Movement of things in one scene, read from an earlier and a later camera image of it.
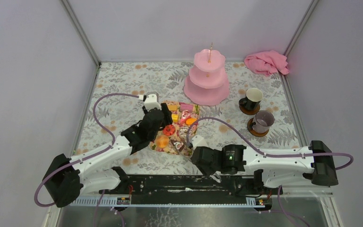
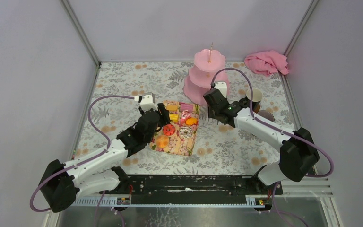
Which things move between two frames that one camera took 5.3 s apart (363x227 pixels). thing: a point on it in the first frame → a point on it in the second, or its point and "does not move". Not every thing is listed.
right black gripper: x=205 y=172 → x=210 y=114
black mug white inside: x=254 y=96 does not move
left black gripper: x=164 y=115 does not move
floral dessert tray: x=173 y=139 does not move
